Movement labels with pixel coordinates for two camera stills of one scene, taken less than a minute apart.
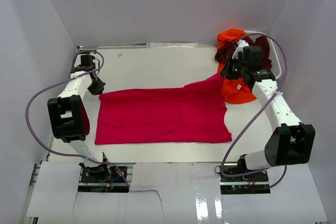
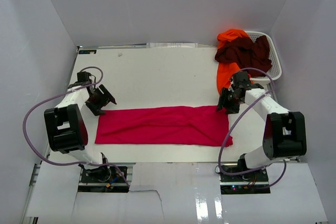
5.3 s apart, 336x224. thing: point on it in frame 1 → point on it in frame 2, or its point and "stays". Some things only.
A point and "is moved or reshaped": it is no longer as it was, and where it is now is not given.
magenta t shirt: (193, 114) is moved or reshaped
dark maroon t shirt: (226, 49) stays
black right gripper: (226, 72) → (223, 103)
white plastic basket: (274, 56) stays
